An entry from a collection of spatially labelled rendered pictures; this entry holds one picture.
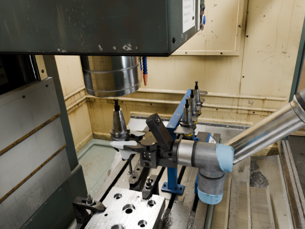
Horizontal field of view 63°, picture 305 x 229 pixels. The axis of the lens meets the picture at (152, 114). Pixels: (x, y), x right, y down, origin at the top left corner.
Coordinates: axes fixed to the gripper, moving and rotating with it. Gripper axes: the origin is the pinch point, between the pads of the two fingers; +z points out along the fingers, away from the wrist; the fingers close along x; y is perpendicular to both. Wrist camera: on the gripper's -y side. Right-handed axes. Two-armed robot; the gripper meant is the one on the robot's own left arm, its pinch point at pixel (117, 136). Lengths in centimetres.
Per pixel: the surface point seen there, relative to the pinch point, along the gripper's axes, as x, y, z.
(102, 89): -8.1, -19.1, -1.9
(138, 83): -0.7, -18.7, -8.9
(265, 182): 71, 64, -56
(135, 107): 101, 36, 38
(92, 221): -7.8, 31.6, 9.8
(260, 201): 49, 59, -52
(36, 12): -12.7, -38.0, 9.3
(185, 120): 28.7, 6.3, -16.0
